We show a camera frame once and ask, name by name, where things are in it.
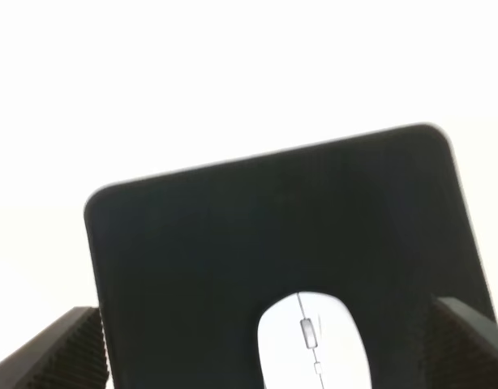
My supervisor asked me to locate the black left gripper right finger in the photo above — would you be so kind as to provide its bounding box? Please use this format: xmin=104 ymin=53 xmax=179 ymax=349
xmin=423 ymin=297 xmax=498 ymax=389

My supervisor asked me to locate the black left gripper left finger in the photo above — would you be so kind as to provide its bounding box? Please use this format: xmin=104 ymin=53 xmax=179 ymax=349
xmin=0 ymin=306 xmax=109 ymax=389

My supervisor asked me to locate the black mouse pad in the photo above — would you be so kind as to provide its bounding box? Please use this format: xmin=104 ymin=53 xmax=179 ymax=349
xmin=84 ymin=124 xmax=495 ymax=388

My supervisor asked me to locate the white computer mouse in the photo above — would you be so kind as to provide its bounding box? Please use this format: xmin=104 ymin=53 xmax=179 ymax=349
xmin=257 ymin=292 xmax=372 ymax=389

